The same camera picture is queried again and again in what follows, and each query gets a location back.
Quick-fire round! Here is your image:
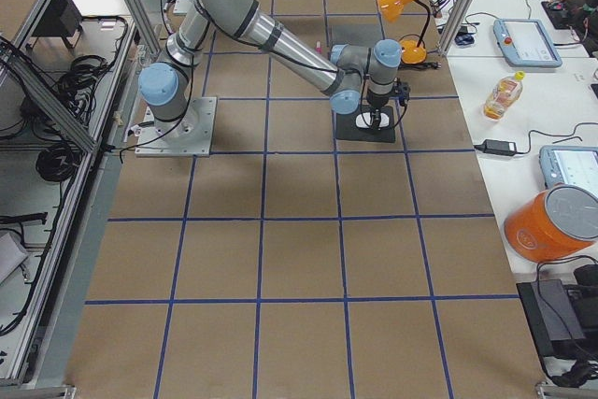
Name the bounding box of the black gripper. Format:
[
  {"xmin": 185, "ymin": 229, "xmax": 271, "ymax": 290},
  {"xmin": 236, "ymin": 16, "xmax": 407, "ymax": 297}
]
[{"xmin": 366, "ymin": 80, "xmax": 411, "ymax": 129}]

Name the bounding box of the white computer mouse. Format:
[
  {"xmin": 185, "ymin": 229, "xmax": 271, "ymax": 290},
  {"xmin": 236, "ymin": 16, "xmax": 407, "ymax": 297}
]
[{"xmin": 355, "ymin": 109, "xmax": 392, "ymax": 131}]

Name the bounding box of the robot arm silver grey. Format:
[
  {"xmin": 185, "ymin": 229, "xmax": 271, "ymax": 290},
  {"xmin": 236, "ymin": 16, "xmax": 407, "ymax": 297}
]
[{"xmin": 138, "ymin": 0, "xmax": 403, "ymax": 135}]

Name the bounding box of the black mousepad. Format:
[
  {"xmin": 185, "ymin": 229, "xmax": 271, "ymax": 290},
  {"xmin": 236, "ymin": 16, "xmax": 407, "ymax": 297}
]
[{"xmin": 335, "ymin": 104, "xmax": 396, "ymax": 143}]

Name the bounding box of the silver laptop notebook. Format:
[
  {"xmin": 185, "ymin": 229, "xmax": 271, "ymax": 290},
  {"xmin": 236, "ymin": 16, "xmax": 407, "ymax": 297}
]
[{"xmin": 331, "ymin": 23, "xmax": 382, "ymax": 47}]

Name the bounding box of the orange desk lamp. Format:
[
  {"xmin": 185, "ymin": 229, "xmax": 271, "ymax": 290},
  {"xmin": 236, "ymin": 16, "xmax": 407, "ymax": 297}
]
[{"xmin": 377, "ymin": 0, "xmax": 432, "ymax": 65}]

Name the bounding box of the black power adapter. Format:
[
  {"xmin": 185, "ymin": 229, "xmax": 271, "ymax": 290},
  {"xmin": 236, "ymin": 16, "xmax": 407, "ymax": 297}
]
[{"xmin": 481, "ymin": 139, "xmax": 518, "ymax": 156}]

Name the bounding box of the yellow oil bottle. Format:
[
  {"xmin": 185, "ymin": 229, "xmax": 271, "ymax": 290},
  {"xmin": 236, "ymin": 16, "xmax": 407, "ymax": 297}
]
[{"xmin": 483, "ymin": 71, "xmax": 526, "ymax": 120}]

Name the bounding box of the blue teach pendant far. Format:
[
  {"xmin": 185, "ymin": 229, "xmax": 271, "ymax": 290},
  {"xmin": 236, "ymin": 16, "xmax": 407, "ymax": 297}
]
[{"xmin": 492, "ymin": 19, "xmax": 562, "ymax": 68}]

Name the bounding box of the blue teach pendant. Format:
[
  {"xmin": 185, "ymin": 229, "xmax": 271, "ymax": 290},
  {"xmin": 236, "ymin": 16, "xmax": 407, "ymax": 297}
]
[
  {"xmin": 539, "ymin": 145, "xmax": 597, "ymax": 195},
  {"xmin": 492, "ymin": 19, "xmax": 562, "ymax": 68}
]

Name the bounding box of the blue teach pendant near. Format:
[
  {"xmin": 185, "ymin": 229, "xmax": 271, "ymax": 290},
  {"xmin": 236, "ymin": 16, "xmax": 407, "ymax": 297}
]
[{"xmin": 539, "ymin": 145, "xmax": 597, "ymax": 195}]

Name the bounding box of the orange cylindrical container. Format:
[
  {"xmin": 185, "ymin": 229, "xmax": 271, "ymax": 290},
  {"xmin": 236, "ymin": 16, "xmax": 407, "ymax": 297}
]
[{"xmin": 504, "ymin": 184, "xmax": 597, "ymax": 263}]

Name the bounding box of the black box under desk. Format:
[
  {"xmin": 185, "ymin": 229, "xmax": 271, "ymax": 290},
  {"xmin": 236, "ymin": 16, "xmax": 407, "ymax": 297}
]
[{"xmin": 516, "ymin": 279, "xmax": 585, "ymax": 360}]

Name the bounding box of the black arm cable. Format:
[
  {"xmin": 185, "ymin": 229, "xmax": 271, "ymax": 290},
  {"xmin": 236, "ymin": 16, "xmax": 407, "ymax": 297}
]
[{"xmin": 359, "ymin": 57, "xmax": 412, "ymax": 138}]

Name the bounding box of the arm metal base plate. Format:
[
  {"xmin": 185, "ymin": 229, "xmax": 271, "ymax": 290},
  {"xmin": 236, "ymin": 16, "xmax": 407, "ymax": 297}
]
[{"xmin": 135, "ymin": 96, "xmax": 218, "ymax": 157}]

